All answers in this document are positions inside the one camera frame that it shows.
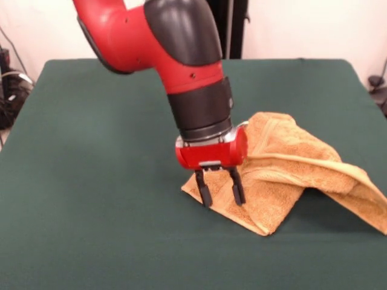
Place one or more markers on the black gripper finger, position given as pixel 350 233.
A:
pixel 239 190
pixel 205 190

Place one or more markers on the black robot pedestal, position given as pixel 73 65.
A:
pixel 236 30

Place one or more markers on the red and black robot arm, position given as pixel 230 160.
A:
pixel 136 36

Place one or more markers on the black rounded device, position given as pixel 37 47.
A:
pixel 375 81

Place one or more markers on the tan terry towel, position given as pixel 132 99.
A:
pixel 302 172

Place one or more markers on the dark green table cloth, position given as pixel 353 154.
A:
pixel 90 181

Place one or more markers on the black plug adapter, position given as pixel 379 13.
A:
pixel 4 57

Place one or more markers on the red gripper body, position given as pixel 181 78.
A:
pixel 211 154

